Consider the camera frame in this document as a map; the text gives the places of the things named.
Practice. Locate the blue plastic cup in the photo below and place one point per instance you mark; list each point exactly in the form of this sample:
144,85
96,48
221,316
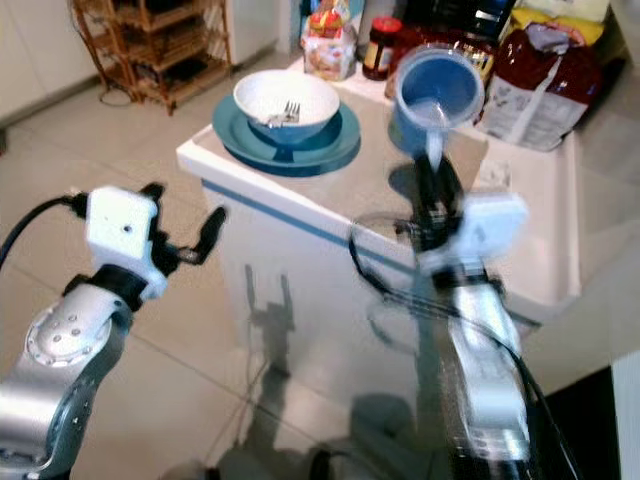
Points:
435,90

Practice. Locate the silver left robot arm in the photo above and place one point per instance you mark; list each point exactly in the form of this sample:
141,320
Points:
60,350

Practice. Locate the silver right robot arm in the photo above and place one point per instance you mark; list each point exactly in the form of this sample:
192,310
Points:
485,370

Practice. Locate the teal round plate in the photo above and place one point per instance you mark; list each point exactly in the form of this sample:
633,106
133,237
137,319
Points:
325,150

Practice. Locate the white table with blue stripe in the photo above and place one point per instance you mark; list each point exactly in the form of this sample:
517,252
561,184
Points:
290,300

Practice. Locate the large red and white bag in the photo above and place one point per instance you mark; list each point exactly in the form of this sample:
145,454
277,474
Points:
545,85

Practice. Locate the red snack bag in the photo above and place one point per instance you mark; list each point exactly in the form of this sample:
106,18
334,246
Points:
405,45

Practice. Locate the dark jar with red lid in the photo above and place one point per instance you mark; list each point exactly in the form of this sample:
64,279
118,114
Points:
382,50

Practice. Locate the silver metal fork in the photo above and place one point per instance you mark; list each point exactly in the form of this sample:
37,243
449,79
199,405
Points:
288,112

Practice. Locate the wooden shelf rack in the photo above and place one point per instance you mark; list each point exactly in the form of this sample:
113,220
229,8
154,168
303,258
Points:
160,50

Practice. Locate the white bowl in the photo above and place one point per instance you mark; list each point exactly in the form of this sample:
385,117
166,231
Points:
275,90

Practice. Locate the colourful snack package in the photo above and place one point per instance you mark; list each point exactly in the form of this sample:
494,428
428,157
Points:
328,45

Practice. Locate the black appliance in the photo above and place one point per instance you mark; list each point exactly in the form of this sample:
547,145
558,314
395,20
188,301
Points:
455,15

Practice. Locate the yellow bag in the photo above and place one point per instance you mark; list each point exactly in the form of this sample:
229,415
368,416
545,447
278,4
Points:
575,22

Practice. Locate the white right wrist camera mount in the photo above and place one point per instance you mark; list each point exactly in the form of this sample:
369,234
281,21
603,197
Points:
480,225

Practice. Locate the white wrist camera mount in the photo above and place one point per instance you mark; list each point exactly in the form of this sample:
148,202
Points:
480,225
120,232

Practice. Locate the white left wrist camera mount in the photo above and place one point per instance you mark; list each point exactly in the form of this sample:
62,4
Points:
120,232

